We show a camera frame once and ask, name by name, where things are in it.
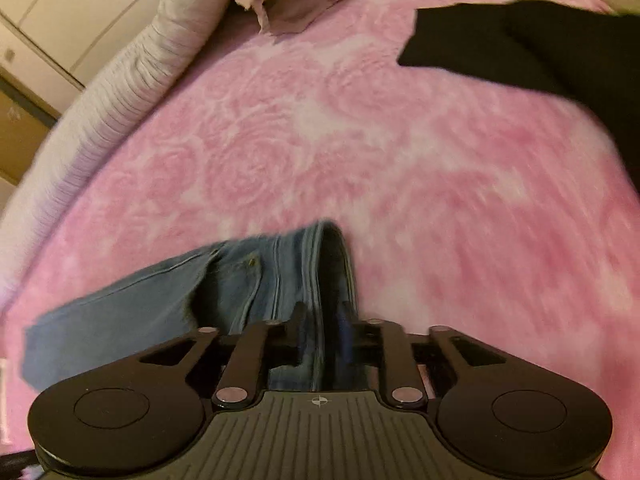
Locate pink floral blanket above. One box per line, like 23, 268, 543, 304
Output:
4, 0, 639, 479

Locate black garment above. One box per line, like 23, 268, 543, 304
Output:
397, 0, 639, 183

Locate blue denim jeans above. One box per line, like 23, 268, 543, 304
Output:
22, 220, 356, 391

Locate brown wooden door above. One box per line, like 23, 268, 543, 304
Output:
0, 78, 56, 184

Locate white sliding wardrobe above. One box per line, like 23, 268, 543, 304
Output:
1, 0, 160, 113

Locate grey striped duvet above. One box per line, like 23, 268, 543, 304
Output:
1, 0, 230, 307

